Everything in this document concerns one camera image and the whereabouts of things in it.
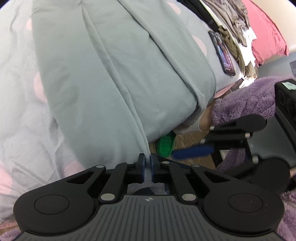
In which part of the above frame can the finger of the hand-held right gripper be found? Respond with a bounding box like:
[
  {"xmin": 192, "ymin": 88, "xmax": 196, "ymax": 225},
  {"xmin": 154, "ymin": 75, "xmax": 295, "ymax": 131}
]
[
  {"xmin": 209, "ymin": 120, "xmax": 251, "ymax": 139},
  {"xmin": 172, "ymin": 138, "xmax": 257, "ymax": 163}
]

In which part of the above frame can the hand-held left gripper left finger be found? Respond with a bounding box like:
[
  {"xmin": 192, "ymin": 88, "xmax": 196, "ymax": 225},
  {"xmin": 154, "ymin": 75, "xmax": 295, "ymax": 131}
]
[{"xmin": 66, "ymin": 153, "xmax": 146, "ymax": 202}]

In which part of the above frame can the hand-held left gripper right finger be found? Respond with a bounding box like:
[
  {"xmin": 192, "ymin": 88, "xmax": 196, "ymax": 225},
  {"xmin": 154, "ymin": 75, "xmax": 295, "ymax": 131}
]
[{"xmin": 150, "ymin": 153, "xmax": 228, "ymax": 202}]

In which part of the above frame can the pale grey long-sleeve shirt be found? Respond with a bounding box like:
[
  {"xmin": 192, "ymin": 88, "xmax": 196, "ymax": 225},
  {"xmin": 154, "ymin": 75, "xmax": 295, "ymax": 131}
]
[{"xmin": 31, "ymin": 0, "xmax": 217, "ymax": 160}]

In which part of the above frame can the green slipper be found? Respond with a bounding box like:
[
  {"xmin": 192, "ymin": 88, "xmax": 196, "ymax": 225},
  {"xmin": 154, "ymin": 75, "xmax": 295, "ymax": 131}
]
[{"xmin": 155, "ymin": 134, "xmax": 176, "ymax": 157}]

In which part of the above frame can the person's foot in white sock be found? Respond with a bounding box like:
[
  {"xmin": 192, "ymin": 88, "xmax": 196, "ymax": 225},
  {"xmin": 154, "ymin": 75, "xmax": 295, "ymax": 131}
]
[{"xmin": 173, "ymin": 111, "xmax": 213, "ymax": 135}]

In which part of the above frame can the purple fleece robe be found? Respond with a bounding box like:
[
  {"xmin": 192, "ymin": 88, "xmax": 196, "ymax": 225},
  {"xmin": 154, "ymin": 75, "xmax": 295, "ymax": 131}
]
[{"xmin": 211, "ymin": 76, "xmax": 296, "ymax": 241}]

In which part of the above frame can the brown striped cloth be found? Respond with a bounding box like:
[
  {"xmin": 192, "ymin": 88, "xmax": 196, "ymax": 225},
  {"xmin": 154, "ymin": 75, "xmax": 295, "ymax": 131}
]
[{"xmin": 218, "ymin": 27, "xmax": 259, "ymax": 79}]

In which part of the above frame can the smartphone with lit screen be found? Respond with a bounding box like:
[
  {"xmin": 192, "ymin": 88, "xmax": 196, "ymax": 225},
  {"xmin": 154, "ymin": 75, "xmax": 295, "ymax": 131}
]
[{"xmin": 208, "ymin": 30, "xmax": 236, "ymax": 76}]

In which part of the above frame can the white garment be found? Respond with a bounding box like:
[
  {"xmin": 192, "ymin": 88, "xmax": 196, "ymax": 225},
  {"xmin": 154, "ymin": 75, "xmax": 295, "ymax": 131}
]
[{"xmin": 238, "ymin": 25, "xmax": 257, "ymax": 67}]

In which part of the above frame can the dark pink pillow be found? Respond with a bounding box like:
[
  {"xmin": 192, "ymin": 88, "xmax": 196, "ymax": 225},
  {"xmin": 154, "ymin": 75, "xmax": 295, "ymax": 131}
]
[{"xmin": 240, "ymin": 0, "xmax": 289, "ymax": 66}]

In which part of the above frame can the taupe garment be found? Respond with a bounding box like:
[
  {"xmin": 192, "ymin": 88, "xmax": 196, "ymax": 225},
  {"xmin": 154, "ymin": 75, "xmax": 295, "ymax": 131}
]
[{"xmin": 201, "ymin": 0, "xmax": 250, "ymax": 44}]

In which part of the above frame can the grey pink-dotted bedsheet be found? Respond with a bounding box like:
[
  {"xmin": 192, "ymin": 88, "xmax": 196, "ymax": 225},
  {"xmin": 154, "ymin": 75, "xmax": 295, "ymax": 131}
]
[{"xmin": 0, "ymin": 0, "xmax": 232, "ymax": 227}]

